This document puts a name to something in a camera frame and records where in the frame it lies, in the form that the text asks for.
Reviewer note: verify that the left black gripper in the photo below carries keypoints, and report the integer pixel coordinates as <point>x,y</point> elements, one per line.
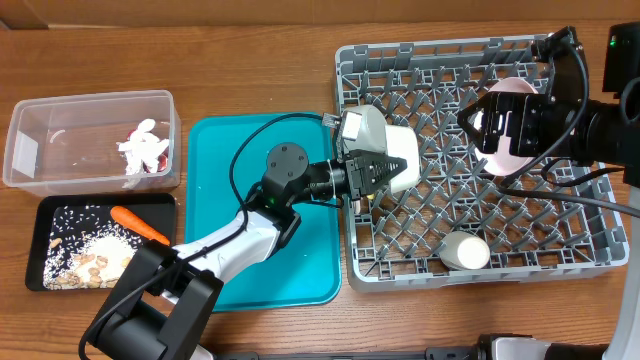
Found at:
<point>361,174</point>

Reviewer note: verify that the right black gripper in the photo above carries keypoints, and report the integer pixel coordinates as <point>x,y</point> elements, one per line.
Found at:
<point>523,106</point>

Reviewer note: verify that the white bowl with peanuts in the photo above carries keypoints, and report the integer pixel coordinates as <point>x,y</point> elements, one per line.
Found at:
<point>402,143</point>

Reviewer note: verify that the pink round plate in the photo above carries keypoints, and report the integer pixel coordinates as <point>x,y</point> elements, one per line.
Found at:
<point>502,163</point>

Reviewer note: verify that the grey bowl with food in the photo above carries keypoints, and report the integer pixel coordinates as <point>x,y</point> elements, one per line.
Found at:
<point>372,135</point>

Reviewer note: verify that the white plastic cup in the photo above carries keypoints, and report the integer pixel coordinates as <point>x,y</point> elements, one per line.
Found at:
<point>464,251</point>

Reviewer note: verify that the white napkin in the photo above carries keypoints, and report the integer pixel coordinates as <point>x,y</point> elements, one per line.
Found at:
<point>146,180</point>

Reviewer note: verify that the orange carrot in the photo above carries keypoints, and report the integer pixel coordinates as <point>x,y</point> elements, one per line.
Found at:
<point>129,220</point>

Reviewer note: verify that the red snack wrapper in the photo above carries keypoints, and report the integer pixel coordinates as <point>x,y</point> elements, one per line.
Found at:
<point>145,152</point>

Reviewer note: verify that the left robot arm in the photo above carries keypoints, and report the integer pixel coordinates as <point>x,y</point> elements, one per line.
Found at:
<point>162,302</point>

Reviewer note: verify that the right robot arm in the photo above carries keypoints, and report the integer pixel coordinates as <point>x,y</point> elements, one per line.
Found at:
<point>599,132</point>

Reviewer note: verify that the grey dishwasher rack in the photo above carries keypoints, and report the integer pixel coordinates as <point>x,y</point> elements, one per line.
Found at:
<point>393,242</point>

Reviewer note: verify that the teal plastic tray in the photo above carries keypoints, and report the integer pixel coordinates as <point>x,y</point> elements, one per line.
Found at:
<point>226,156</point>

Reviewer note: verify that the clear plastic bin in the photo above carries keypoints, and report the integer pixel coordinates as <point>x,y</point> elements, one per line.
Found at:
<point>68,144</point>

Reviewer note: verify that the pile of rice and peanuts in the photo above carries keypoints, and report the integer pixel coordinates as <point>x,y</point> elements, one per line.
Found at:
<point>87,249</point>

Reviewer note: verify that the black plastic tray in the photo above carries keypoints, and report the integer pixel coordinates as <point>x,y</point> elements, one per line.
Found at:
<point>156,209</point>

